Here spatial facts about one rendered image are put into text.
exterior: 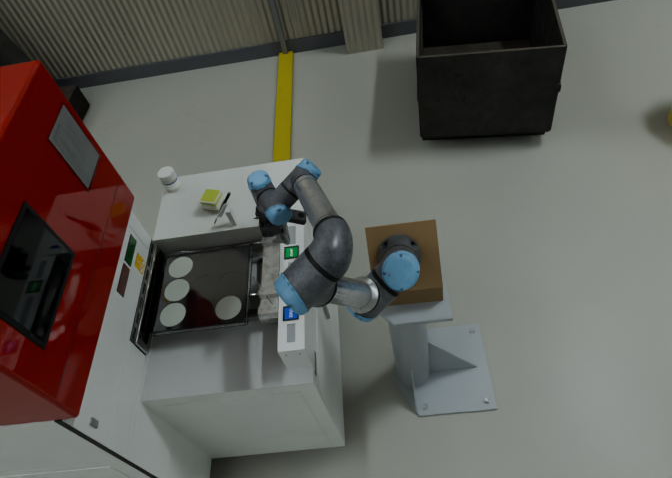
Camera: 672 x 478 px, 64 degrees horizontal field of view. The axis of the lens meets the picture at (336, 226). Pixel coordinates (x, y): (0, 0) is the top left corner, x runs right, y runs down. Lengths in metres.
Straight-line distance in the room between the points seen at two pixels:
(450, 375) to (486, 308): 0.43
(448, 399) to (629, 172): 1.80
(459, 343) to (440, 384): 0.24
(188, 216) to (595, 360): 1.99
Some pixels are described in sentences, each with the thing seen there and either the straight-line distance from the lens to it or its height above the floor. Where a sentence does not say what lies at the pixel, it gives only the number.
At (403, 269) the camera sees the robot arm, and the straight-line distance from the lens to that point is 1.67.
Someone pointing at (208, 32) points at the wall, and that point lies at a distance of 4.79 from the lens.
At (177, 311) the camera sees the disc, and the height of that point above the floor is 0.90.
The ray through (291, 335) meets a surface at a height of 0.96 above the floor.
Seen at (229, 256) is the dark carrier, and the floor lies 0.90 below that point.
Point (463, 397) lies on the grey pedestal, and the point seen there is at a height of 0.02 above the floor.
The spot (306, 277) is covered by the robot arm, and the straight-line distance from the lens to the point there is 1.32.
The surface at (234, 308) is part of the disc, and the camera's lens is 2.05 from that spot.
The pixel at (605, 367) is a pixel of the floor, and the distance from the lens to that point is 2.90.
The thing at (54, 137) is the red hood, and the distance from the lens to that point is 1.74.
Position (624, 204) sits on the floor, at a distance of 3.48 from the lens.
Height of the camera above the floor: 2.56
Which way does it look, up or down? 51 degrees down
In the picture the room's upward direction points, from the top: 15 degrees counter-clockwise
